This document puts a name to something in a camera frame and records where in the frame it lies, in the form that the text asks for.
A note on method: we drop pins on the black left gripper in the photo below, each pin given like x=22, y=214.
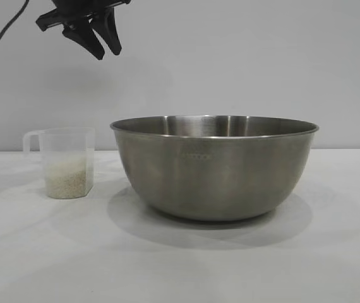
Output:
x=72, y=11

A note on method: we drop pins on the clear plastic measuring cup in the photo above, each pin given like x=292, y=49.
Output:
x=66, y=148

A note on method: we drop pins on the white uncooked rice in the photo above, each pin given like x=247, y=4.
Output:
x=68, y=181

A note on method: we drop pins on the stainless steel mixing bowl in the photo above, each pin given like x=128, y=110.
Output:
x=214, y=176

